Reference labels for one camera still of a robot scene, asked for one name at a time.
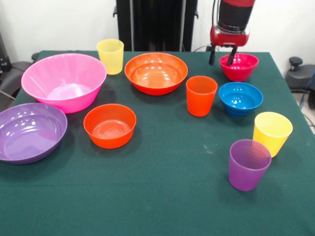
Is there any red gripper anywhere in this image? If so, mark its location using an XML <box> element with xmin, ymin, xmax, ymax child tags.
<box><xmin>208</xmin><ymin>25</ymin><xmax>251</xmax><ymax>66</ymax></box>

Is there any small pink-red bowl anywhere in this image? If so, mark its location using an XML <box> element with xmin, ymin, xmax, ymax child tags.
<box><xmin>219</xmin><ymin>53</ymin><xmax>259</xmax><ymax>82</ymax></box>

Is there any small blue bowl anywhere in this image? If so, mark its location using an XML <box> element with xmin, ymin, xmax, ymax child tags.
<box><xmin>218</xmin><ymin>82</ymin><xmax>264</xmax><ymax>118</ymax></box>

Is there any orange cup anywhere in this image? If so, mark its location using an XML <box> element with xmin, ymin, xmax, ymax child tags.
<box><xmin>186</xmin><ymin>75</ymin><xmax>219</xmax><ymax>118</ymax></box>

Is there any large orange bowl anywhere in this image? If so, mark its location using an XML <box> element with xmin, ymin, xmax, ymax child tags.
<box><xmin>124</xmin><ymin>52</ymin><xmax>189</xmax><ymax>96</ymax></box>

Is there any bright yellow cup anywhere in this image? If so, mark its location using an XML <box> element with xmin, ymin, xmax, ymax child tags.
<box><xmin>252</xmin><ymin>111</ymin><xmax>294</xmax><ymax>158</ymax></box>

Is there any pale yellow cup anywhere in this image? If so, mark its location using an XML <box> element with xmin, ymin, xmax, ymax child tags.
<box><xmin>96</xmin><ymin>38</ymin><xmax>125</xmax><ymax>76</ymax></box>

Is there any purple cup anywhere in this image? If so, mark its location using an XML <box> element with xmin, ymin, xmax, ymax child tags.
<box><xmin>228</xmin><ymin>139</ymin><xmax>272</xmax><ymax>192</ymax></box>

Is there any small orange bowl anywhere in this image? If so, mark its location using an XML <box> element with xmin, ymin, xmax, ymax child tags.
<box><xmin>83</xmin><ymin>103</ymin><xmax>137</xmax><ymax>149</ymax></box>

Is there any dark green tablecloth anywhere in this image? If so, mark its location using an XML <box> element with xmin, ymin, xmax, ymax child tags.
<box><xmin>0</xmin><ymin>50</ymin><xmax>315</xmax><ymax>236</ymax></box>

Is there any large pink bowl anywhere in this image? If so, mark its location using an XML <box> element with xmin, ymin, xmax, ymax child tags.
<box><xmin>21</xmin><ymin>53</ymin><xmax>108</xmax><ymax>114</ymax></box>

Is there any purple bowl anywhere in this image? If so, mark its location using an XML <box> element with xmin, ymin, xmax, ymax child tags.
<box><xmin>0</xmin><ymin>102</ymin><xmax>68</xmax><ymax>165</ymax></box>

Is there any black hanging cable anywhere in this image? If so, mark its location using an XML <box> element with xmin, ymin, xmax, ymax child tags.
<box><xmin>211</xmin><ymin>0</ymin><xmax>221</xmax><ymax>27</ymax></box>

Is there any black pedestal foot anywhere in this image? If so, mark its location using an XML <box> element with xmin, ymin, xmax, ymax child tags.
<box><xmin>0</xmin><ymin>61</ymin><xmax>34</xmax><ymax>104</ymax></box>
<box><xmin>285</xmin><ymin>56</ymin><xmax>315</xmax><ymax>92</ymax></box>

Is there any tangle of floor cables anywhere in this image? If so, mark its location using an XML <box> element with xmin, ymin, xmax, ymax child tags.
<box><xmin>297</xmin><ymin>71</ymin><xmax>315</xmax><ymax>128</ymax></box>

